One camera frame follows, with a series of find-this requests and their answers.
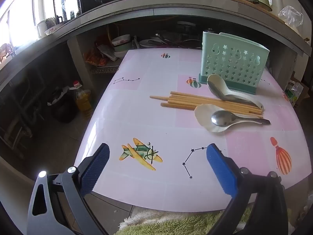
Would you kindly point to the metal spoon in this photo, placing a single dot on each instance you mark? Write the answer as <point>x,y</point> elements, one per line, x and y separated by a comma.
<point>220,118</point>
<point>217,90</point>

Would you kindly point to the cooking oil bottle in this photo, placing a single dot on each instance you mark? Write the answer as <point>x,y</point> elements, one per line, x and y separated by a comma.
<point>83,100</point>

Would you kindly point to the clear plastic bag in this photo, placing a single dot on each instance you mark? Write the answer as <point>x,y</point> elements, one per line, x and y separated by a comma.
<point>291,16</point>

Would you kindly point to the white ceramic spoon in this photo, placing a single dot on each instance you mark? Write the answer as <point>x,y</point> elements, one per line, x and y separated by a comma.
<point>215,78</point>
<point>201,117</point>

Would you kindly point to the orange snack bag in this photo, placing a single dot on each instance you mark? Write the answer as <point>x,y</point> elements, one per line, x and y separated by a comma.
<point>94,57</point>

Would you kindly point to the pile of wooden chopsticks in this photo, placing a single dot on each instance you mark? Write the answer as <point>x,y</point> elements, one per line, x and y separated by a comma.
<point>185,100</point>

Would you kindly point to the green printed plastic bag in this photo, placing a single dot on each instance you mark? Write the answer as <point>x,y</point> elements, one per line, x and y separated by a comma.
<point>293,94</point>

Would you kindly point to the concrete kitchen counter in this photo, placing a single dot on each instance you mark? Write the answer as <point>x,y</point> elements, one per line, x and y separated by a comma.
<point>171,7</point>

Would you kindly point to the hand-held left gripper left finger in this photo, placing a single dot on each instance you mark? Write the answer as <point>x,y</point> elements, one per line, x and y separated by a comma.
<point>95,169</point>

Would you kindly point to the perforated plastic basket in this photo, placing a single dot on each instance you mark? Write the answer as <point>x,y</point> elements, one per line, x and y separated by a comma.
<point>102,70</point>

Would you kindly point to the white mug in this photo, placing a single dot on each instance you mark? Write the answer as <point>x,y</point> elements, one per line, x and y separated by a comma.
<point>41,29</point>

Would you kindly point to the stack of white bowls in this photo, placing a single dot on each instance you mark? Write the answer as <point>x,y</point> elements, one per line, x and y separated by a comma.
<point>121,42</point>

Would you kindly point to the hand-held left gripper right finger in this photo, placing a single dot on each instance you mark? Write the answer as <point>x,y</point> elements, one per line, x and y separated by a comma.
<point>220,169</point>

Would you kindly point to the green plastic utensil holder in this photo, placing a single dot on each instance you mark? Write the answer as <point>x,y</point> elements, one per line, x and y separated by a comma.
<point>232,61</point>

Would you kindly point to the white plate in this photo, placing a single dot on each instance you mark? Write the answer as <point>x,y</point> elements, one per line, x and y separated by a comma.
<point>146,44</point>

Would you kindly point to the window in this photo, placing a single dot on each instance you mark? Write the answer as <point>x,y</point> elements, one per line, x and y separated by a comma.
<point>22,17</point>

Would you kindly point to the metal basin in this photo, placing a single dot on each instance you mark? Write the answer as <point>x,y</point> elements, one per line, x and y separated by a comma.
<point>265,6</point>

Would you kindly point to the green and white fleece robe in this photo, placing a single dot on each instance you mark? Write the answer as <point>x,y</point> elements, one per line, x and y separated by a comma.
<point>183,225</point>

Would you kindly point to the black mug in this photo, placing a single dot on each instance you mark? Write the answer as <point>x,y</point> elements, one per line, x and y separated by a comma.
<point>59,20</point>

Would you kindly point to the black trash bin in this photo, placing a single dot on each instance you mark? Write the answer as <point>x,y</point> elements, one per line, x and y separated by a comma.
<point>64,110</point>

